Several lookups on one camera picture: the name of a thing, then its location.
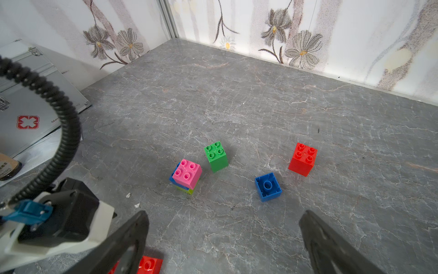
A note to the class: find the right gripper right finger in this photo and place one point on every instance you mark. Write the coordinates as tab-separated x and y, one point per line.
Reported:
328	251

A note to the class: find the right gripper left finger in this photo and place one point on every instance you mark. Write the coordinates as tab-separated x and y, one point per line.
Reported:
122	250

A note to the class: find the long red lego brick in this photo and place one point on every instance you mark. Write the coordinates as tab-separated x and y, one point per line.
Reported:
147	265

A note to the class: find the lime green square lego brick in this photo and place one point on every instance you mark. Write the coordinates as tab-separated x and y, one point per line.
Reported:
189	191

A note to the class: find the pink square lego brick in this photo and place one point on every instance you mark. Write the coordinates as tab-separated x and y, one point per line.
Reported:
187	174

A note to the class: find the upturned blue square lego brick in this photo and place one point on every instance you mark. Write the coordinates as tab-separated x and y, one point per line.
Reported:
268	187

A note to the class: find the red square lego brick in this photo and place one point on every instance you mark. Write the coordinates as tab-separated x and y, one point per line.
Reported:
303	159

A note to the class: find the grey metal control box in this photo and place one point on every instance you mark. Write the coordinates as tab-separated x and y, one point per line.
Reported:
26	117

